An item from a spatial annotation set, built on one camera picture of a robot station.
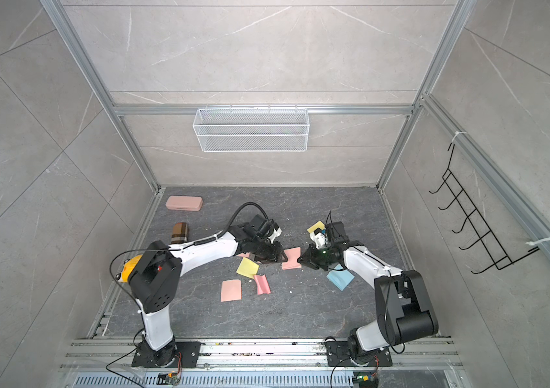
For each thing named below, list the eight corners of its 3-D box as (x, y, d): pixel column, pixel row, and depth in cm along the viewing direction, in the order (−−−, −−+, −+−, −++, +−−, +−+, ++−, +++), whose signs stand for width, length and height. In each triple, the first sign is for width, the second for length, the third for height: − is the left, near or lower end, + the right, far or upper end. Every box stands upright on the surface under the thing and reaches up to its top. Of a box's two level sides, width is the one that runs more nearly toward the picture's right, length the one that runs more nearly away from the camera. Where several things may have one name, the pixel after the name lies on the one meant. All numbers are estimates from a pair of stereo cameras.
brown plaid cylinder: (174, 245, 101) (171, 241, 98) (175, 228, 106) (172, 223, 104) (188, 242, 102) (185, 238, 99) (188, 226, 107) (185, 221, 104)
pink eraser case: (166, 210, 113) (164, 206, 111) (170, 200, 118) (168, 195, 115) (201, 210, 113) (199, 206, 111) (203, 200, 118) (202, 196, 115)
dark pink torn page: (254, 294, 88) (253, 291, 85) (255, 278, 92) (254, 275, 89) (270, 294, 88) (270, 291, 85) (270, 278, 92) (270, 275, 89)
